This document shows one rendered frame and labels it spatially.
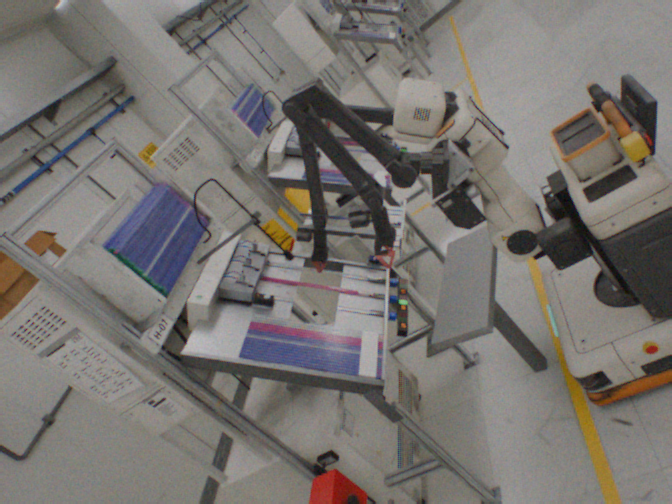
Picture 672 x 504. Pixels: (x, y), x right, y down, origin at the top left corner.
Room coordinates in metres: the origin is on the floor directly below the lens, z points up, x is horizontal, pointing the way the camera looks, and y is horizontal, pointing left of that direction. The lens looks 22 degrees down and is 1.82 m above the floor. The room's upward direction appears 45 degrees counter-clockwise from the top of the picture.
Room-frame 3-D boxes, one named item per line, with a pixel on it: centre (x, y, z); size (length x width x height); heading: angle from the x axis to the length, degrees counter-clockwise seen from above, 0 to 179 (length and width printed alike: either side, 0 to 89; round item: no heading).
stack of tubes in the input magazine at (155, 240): (2.16, 0.46, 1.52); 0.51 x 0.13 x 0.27; 152
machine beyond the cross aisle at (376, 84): (6.57, -1.77, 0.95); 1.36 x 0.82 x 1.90; 62
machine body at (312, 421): (2.17, 0.59, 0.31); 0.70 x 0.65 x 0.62; 152
